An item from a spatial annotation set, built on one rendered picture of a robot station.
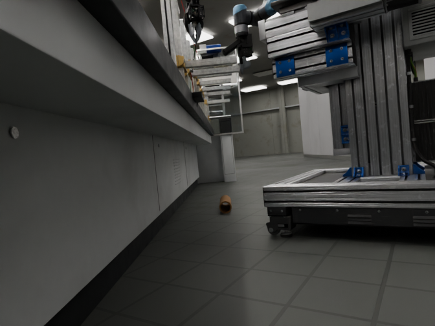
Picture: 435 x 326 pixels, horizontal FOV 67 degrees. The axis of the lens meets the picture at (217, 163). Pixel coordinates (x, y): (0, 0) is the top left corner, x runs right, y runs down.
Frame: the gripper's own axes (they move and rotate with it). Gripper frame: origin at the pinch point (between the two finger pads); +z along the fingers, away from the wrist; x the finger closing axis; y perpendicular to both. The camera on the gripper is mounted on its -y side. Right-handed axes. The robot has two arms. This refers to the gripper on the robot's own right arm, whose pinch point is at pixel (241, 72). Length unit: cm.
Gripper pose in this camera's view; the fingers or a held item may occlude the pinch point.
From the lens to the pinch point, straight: 186.5
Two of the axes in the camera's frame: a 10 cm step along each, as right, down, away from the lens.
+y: 10.0, -0.9, -0.3
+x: 0.3, -0.4, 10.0
